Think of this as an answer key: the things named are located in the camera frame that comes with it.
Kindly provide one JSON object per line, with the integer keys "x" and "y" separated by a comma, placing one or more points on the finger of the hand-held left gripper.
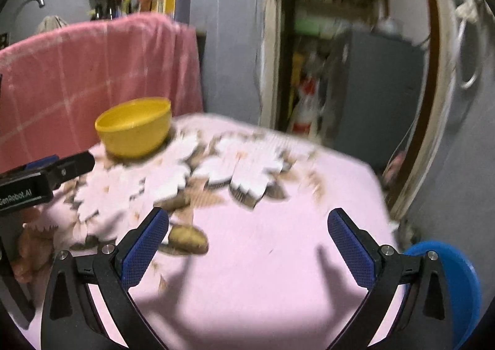
{"x": 38, "y": 162}
{"x": 71, "y": 168}

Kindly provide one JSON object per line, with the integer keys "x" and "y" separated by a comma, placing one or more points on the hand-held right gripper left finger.
{"x": 145, "y": 245}

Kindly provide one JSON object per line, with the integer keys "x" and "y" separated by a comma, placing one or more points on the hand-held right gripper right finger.
{"x": 354, "y": 249}

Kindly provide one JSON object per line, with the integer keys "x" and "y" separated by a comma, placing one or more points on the blue plastic basin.
{"x": 460, "y": 284}

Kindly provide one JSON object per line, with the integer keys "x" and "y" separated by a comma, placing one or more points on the person's left hand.
{"x": 33, "y": 245}

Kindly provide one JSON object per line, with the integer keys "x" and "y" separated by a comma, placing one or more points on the small brown potato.
{"x": 187, "y": 239}

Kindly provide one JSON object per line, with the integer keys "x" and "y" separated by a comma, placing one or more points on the yellow plastic bowl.
{"x": 135, "y": 129}

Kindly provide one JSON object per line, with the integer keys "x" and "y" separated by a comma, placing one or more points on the pink checked towel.
{"x": 96, "y": 75}

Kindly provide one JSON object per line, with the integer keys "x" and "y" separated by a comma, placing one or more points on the pink floral tablecloth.
{"x": 251, "y": 257}

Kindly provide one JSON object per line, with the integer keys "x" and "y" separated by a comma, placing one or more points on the red white plastic bottle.
{"x": 305, "y": 110}

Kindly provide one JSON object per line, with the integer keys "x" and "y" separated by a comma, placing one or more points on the grey cabinet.
{"x": 379, "y": 102}

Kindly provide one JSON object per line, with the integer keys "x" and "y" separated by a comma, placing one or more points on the metal faucet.
{"x": 23, "y": 5}

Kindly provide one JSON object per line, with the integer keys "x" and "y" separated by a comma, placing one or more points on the dark sauce bottle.
{"x": 105, "y": 9}

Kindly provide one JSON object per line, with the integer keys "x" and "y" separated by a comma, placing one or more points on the green plastic basin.
{"x": 311, "y": 27}

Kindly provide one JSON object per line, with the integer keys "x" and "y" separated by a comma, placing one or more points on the pale hanging gloves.
{"x": 468, "y": 2}

